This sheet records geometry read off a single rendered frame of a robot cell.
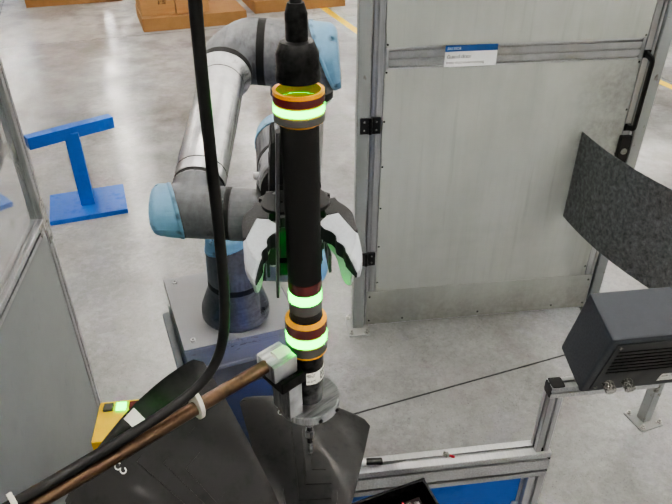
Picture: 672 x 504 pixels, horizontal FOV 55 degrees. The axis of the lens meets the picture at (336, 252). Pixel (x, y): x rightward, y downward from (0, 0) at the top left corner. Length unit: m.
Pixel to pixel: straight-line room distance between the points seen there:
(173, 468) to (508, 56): 2.11
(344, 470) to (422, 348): 2.00
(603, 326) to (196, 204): 0.78
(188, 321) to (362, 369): 1.51
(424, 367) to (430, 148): 0.96
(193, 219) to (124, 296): 2.57
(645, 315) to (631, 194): 1.33
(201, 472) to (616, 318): 0.81
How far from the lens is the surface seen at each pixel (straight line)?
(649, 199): 2.57
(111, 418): 1.31
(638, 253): 2.66
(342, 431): 1.09
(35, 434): 2.03
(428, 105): 2.56
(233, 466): 0.83
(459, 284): 3.04
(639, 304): 1.34
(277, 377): 0.66
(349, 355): 2.94
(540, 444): 1.51
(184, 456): 0.80
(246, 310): 1.41
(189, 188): 0.90
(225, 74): 1.09
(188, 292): 1.55
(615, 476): 2.71
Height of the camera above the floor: 2.00
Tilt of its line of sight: 34 degrees down
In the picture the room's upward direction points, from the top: straight up
